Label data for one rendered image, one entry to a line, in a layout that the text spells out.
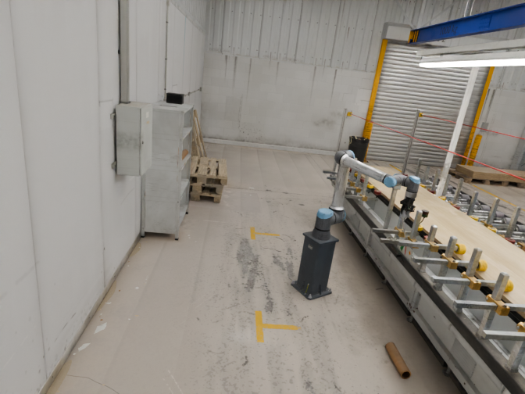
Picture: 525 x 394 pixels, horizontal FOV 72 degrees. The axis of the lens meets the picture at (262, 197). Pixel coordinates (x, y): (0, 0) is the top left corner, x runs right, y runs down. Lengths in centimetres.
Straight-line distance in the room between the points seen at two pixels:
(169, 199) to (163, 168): 38
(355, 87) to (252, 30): 324
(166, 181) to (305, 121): 692
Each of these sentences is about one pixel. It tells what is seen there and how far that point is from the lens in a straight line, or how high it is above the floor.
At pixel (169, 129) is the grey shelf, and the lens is 414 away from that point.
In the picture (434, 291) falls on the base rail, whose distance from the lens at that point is 296.
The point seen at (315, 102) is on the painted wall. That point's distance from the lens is 1062.
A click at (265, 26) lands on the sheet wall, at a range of 1047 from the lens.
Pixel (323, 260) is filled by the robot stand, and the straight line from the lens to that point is 360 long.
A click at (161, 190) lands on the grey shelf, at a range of 433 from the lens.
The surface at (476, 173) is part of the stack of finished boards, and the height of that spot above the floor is 26.
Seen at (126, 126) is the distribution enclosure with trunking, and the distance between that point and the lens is 329.
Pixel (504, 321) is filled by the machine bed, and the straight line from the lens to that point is 281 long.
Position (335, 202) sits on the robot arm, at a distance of 356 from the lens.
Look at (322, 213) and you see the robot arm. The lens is 344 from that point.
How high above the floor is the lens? 203
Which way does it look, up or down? 19 degrees down
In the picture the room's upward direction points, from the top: 7 degrees clockwise
